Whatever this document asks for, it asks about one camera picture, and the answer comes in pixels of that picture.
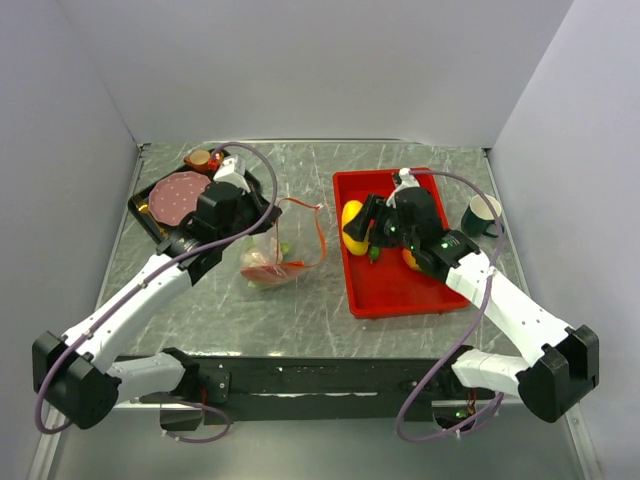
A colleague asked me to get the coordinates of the green toy chili pepper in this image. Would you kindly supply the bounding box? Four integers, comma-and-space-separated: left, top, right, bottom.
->
368, 246, 381, 264

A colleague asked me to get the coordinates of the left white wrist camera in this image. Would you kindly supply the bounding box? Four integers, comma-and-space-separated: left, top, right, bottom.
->
211, 154, 250, 192

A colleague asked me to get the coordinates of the dark green mug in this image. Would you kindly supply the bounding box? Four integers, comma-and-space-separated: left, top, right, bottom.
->
460, 195, 504, 238

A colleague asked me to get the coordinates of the toy cauliflower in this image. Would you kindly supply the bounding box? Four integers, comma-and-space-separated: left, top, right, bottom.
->
241, 235, 291, 267

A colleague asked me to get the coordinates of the clear zip top bag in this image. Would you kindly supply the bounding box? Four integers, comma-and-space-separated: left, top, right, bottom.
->
239, 197, 327, 289

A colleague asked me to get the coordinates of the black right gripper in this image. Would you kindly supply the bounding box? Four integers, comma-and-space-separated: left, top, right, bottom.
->
342, 193, 418, 251

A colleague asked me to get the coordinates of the pink dotted plate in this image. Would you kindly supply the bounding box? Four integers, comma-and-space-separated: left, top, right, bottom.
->
148, 171, 211, 227

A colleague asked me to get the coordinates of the yellow toy mango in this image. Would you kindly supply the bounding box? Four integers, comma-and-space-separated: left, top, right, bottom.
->
341, 200, 371, 256

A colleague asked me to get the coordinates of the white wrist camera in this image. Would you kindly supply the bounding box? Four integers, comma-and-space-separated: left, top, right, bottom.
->
387, 168, 420, 205
211, 154, 250, 192

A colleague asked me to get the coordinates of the red plastic bin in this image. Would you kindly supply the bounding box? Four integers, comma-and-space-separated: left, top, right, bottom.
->
333, 168, 469, 319

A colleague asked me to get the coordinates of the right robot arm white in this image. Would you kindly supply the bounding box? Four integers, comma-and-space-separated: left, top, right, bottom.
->
341, 186, 600, 423

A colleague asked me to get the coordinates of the brown ceramic cup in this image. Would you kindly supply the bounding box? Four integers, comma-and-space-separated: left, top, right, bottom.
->
183, 149, 212, 171

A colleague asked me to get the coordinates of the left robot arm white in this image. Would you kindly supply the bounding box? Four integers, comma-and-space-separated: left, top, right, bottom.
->
32, 181, 281, 429

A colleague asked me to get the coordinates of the black serving tray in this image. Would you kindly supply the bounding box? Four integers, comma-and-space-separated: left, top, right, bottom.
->
127, 147, 263, 246

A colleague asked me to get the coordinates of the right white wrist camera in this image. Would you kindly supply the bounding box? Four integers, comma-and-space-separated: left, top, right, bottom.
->
387, 168, 420, 205

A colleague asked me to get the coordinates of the toy watermelon slice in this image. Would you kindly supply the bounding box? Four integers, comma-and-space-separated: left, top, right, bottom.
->
240, 261, 307, 287

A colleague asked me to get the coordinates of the orange green toy mango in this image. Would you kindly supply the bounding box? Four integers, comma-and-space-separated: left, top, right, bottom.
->
402, 248, 422, 272

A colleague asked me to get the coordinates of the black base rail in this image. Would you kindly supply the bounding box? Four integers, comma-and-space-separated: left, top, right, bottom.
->
134, 349, 506, 426

